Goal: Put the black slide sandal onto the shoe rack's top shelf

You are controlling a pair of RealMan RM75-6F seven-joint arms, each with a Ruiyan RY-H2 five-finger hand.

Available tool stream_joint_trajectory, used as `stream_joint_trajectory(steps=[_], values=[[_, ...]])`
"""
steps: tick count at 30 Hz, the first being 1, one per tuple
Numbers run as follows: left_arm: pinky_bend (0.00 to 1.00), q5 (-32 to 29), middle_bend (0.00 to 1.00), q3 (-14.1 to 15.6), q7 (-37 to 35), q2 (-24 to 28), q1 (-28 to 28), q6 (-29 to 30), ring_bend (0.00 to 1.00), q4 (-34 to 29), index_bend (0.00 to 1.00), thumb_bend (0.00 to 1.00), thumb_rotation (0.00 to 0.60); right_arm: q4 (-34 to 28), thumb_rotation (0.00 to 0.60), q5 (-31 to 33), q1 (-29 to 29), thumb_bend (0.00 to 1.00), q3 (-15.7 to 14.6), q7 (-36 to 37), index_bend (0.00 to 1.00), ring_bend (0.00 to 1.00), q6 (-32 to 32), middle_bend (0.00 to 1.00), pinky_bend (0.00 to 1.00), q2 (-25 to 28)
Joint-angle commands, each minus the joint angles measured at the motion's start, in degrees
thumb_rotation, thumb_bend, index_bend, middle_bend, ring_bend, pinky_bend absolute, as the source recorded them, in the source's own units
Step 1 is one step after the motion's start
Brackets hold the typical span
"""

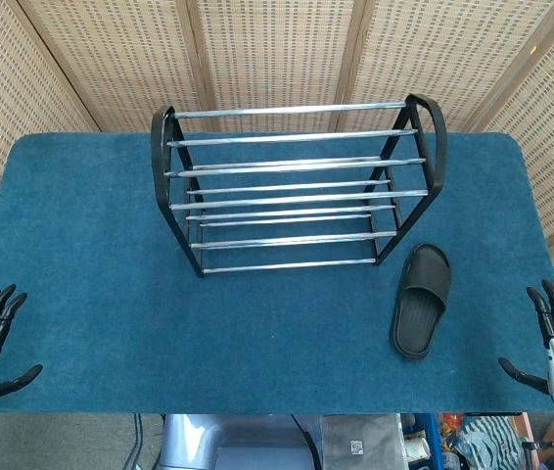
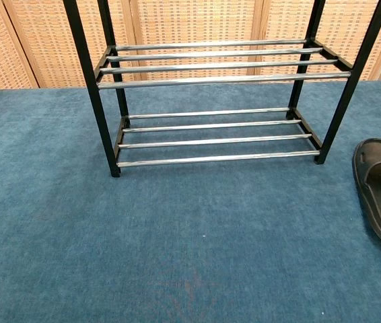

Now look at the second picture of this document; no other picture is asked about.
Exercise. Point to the black chrome shoe rack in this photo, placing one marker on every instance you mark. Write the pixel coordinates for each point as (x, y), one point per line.
(95, 96)

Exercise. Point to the black shoe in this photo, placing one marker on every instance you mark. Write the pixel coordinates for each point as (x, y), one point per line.
(374, 151)

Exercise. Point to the blue carpet table cover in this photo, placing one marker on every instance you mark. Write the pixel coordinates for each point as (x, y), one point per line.
(76, 235)

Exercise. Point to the woven wicker folding screen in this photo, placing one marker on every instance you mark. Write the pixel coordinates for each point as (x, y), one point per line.
(194, 20)

